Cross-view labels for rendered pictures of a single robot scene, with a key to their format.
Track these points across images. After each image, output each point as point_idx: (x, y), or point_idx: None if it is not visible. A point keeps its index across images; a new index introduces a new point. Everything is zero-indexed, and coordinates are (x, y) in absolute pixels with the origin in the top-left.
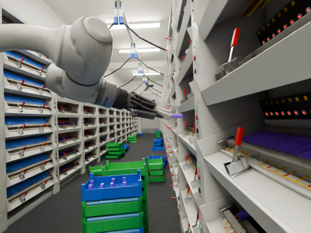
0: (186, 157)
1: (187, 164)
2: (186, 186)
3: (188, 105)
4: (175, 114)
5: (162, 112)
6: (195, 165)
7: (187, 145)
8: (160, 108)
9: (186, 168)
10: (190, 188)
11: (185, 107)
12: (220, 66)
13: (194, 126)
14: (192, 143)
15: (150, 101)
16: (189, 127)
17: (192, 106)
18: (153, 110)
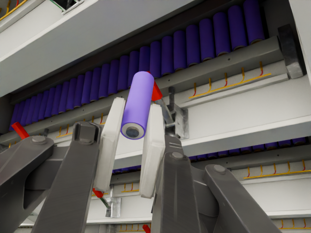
0: (96, 194)
1: (110, 201)
2: (110, 232)
3: (79, 38)
4: (141, 92)
5: (163, 130)
6: (133, 181)
7: (140, 158)
8: (118, 123)
9: (118, 208)
10: (119, 227)
11: (19, 72)
12: None
13: (155, 88)
14: (188, 131)
15: (27, 153)
16: (9, 135)
17: (146, 10)
18: (169, 166)
